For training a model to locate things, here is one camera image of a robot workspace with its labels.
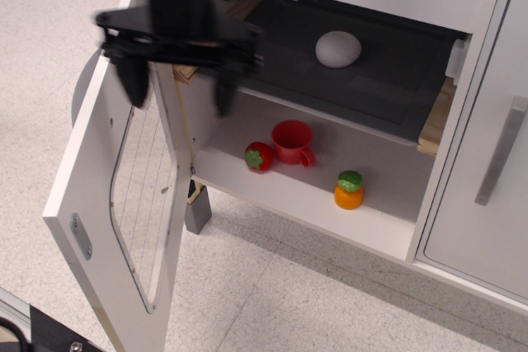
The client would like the white cupboard door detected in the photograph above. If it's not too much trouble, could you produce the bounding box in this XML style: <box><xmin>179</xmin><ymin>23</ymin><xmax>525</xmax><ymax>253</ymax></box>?
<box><xmin>417</xmin><ymin>0</ymin><xmax>527</xmax><ymax>303</ymax></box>

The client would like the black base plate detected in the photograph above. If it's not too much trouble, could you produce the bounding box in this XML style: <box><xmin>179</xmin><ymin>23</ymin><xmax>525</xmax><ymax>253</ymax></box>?
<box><xmin>30</xmin><ymin>306</ymin><xmax>102</xmax><ymax>352</ymax></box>

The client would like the aluminium frame rail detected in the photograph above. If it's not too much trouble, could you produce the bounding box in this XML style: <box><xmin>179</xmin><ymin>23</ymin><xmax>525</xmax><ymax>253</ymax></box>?
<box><xmin>0</xmin><ymin>288</ymin><xmax>31</xmax><ymax>341</ymax></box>

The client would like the orange toy with green top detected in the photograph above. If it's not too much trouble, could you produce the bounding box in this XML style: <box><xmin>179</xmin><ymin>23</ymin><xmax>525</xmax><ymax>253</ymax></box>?
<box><xmin>334</xmin><ymin>170</ymin><xmax>364</xmax><ymax>210</ymax></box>

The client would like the white toy egg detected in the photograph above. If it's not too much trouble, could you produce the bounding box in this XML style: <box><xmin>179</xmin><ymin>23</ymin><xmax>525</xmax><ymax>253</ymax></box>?
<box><xmin>315</xmin><ymin>31</ymin><xmax>362</xmax><ymax>68</ymax></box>

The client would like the red toy cup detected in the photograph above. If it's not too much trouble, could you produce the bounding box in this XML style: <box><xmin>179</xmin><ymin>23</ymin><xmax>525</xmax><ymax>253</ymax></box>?
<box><xmin>271</xmin><ymin>120</ymin><xmax>316</xmax><ymax>167</ymax></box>

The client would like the grey cabinet foot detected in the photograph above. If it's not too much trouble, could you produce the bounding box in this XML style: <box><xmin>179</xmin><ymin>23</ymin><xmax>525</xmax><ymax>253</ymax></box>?
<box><xmin>185</xmin><ymin>187</ymin><xmax>212</xmax><ymax>235</ymax></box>

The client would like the black cable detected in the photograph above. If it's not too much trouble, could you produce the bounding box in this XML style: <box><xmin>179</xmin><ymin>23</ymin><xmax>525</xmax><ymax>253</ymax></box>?
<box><xmin>0</xmin><ymin>317</ymin><xmax>32</xmax><ymax>352</ymax></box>

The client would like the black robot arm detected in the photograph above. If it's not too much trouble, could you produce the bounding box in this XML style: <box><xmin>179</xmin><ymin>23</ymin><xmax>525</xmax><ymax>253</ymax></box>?
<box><xmin>96</xmin><ymin>0</ymin><xmax>263</xmax><ymax>116</ymax></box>

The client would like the dark grey oven tray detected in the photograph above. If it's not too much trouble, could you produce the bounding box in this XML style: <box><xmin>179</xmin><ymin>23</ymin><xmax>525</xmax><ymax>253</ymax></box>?
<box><xmin>242</xmin><ymin>0</ymin><xmax>465</xmax><ymax>144</ymax></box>

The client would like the silver cupboard door handle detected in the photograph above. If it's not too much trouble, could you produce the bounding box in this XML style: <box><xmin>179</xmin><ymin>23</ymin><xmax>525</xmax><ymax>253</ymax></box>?
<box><xmin>475</xmin><ymin>96</ymin><xmax>527</xmax><ymax>206</ymax></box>

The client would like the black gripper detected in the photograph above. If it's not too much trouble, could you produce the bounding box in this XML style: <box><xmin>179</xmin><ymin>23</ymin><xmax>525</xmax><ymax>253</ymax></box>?
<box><xmin>95</xmin><ymin>6</ymin><xmax>264</xmax><ymax>117</ymax></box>

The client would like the grey oven door handle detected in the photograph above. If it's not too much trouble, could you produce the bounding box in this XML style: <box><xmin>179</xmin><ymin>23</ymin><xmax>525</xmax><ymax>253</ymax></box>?
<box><xmin>71</xmin><ymin>47</ymin><xmax>102</xmax><ymax>126</ymax></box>

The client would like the white toy kitchen cabinet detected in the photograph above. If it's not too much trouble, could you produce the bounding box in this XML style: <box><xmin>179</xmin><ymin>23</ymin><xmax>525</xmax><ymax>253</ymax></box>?
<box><xmin>155</xmin><ymin>0</ymin><xmax>527</xmax><ymax>313</ymax></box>

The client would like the white oven door with window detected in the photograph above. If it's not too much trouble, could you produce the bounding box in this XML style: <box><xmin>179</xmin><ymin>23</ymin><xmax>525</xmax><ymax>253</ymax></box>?
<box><xmin>43</xmin><ymin>54</ymin><xmax>191</xmax><ymax>351</ymax></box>

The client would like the red toy strawberry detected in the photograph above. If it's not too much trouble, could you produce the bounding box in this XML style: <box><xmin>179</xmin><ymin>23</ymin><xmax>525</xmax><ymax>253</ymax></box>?
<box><xmin>244</xmin><ymin>142</ymin><xmax>275</xmax><ymax>172</ymax></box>

